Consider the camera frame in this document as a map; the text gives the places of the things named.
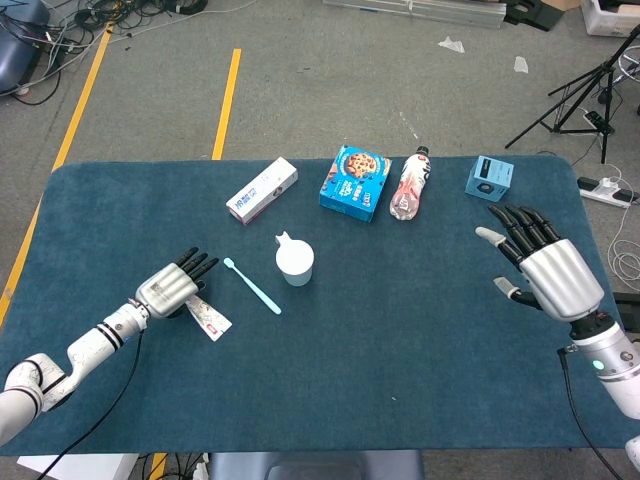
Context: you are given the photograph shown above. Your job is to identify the black floor cable tangle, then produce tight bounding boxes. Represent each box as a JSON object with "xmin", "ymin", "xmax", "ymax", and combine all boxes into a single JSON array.
[{"xmin": 9, "ymin": 0, "xmax": 209, "ymax": 106}]

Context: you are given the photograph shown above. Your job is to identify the blue felt table mat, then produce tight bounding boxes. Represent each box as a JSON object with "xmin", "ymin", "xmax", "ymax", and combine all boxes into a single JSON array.
[{"xmin": 0, "ymin": 154, "xmax": 621, "ymax": 457}]

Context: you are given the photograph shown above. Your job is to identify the pink label drink bottle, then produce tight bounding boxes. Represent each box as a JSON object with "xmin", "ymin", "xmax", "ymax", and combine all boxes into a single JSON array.
[{"xmin": 389, "ymin": 145, "xmax": 432, "ymax": 222}]

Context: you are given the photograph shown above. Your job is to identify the light blue speaker box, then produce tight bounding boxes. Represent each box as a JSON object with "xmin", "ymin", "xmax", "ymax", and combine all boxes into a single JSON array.
[{"xmin": 464, "ymin": 154, "xmax": 516, "ymax": 204}]

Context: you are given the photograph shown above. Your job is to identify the white box under table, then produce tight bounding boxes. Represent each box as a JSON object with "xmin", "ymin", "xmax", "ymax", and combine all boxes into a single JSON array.
[{"xmin": 17, "ymin": 452, "xmax": 139, "ymax": 480}]

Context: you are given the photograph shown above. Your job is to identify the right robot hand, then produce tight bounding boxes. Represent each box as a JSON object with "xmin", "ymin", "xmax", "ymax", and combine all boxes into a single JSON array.
[{"xmin": 474, "ymin": 203, "xmax": 605, "ymax": 321}]

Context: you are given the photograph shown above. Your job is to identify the black bracket plates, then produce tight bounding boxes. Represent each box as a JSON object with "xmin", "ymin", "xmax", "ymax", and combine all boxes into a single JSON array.
[{"xmin": 504, "ymin": 0, "xmax": 566, "ymax": 32}]

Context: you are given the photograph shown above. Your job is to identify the aluminium profile rail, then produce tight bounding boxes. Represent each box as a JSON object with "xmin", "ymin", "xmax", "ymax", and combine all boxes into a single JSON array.
[{"xmin": 322, "ymin": 0, "xmax": 506, "ymax": 30}]

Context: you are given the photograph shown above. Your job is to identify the blue cookie box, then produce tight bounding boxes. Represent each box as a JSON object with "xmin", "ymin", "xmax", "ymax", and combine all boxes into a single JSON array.
[{"xmin": 318, "ymin": 144, "xmax": 393, "ymax": 224}]

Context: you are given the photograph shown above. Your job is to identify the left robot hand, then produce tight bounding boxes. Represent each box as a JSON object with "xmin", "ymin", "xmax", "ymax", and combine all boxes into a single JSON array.
[{"xmin": 130, "ymin": 246, "xmax": 220, "ymax": 320}]

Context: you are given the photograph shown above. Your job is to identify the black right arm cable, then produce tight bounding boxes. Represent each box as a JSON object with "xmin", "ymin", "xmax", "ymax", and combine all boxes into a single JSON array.
[{"xmin": 557, "ymin": 344, "xmax": 631, "ymax": 480}]

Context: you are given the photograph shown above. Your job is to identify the dark blue machine base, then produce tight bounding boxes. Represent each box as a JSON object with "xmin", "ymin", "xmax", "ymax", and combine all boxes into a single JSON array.
[{"xmin": 0, "ymin": 0, "xmax": 51, "ymax": 96}]

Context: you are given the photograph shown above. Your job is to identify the black tripod stand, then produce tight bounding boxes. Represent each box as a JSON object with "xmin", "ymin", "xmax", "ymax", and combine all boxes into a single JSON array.
[{"xmin": 504, "ymin": 24, "xmax": 640, "ymax": 165}]

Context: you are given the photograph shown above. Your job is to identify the pale blue plastic cup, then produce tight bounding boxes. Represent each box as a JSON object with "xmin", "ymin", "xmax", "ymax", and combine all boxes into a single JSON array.
[{"xmin": 274, "ymin": 230, "xmax": 316, "ymax": 288}]

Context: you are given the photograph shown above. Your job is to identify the light blue toothbrush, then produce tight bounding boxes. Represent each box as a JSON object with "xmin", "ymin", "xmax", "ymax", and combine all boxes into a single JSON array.
[{"xmin": 222, "ymin": 257, "xmax": 283, "ymax": 316}]

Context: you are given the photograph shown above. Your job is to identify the white storage crate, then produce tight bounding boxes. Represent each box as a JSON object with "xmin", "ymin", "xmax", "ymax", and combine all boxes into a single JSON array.
[{"xmin": 579, "ymin": 0, "xmax": 640, "ymax": 38}]

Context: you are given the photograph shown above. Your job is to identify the white toothpaste carton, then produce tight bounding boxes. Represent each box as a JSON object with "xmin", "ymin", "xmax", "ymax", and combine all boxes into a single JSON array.
[{"xmin": 225, "ymin": 156, "xmax": 300, "ymax": 227}]

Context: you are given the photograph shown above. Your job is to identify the white patterned toothpaste tube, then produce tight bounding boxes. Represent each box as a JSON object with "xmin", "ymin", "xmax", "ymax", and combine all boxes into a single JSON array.
[{"xmin": 185, "ymin": 293, "xmax": 234, "ymax": 343}]

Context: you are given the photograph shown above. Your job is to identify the white power strip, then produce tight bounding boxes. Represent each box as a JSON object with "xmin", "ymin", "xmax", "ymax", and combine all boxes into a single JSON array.
[{"xmin": 578, "ymin": 174, "xmax": 634, "ymax": 209}]

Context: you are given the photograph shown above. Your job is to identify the white coiled cable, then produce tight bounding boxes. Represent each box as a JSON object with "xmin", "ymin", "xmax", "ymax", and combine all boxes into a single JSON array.
[{"xmin": 607, "ymin": 164, "xmax": 640, "ymax": 291}]

